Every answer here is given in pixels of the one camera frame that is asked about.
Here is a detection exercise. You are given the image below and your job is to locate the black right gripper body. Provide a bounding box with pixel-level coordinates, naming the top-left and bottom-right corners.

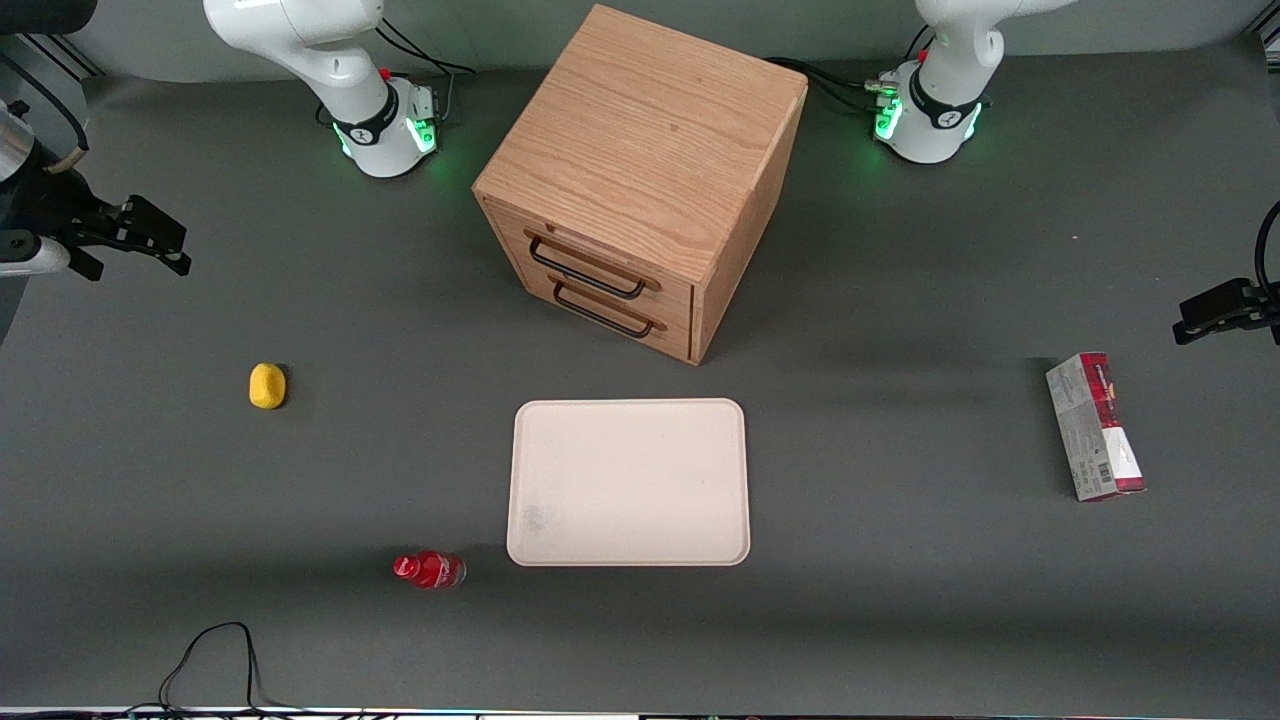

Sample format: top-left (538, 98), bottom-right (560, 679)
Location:
top-left (0, 163), bottom-right (131, 257)

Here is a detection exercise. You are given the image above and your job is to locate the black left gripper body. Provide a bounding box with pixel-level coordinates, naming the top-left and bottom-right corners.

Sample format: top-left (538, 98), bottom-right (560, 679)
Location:
top-left (1240, 278), bottom-right (1280, 347)

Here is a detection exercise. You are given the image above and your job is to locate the red coke bottle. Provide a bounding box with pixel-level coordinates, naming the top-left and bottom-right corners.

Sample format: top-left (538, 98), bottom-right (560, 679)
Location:
top-left (392, 549), bottom-right (468, 591)

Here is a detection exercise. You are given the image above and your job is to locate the beige plastic tray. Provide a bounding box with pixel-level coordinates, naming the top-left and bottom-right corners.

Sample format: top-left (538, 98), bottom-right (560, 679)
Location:
top-left (506, 398), bottom-right (752, 569)

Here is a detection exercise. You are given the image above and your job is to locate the yellow lemon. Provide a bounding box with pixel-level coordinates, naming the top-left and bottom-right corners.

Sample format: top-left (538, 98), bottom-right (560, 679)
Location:
top-left (248, 362), bottom-right (288, 411)

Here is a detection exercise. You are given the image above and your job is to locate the red grey carton box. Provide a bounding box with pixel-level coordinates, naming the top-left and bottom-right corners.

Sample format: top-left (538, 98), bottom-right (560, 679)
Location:
top-left (1045, 351), bottom-right (1148, 503)

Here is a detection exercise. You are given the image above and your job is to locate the wooden drawer cabinet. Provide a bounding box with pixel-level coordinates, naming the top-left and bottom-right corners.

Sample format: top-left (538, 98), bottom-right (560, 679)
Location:
top-left (472, 3), bottom-right (809, 367)

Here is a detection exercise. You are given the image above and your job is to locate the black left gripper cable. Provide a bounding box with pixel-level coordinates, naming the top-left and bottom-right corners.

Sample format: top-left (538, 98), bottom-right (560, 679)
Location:
top-left (1254, 200), bottom-right (1280, 301)

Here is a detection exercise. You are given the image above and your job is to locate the aluminium frame rail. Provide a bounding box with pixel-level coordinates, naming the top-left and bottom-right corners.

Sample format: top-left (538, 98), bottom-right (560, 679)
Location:
top-left (18, 32), bottom-right (103, 82)

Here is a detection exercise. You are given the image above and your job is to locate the black right arm base cable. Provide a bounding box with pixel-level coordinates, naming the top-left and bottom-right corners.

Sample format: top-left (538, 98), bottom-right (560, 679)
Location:
top-left (375, 16), bottom-right (478, 127)

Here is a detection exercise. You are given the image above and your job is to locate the black arm base cable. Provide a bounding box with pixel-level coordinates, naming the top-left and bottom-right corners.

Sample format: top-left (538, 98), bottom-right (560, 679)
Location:
top-left (765, 56), bottom-right (901, 117)
top-left (375, 16), bottom-right (478, 127)

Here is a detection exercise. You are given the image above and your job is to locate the black looped table cable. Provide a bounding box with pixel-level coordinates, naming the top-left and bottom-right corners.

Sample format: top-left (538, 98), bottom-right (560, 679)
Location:
top-left (125, 621), bottom-right (301, 717)

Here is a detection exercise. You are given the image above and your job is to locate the long black drawer handle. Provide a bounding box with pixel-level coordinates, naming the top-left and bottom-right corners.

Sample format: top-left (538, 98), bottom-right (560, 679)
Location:
top-left (526, 234), bottom-right (650, 302)

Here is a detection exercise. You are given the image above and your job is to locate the short black drawer handle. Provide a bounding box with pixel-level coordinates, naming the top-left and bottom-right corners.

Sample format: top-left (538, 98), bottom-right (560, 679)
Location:
top-left (551, 281), bottom-right (657, 340)

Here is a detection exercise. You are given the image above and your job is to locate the black left arm base cable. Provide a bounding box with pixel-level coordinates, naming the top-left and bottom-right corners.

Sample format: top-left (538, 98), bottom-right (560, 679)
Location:
top-left (765, 56), bottom-right (901, 117)

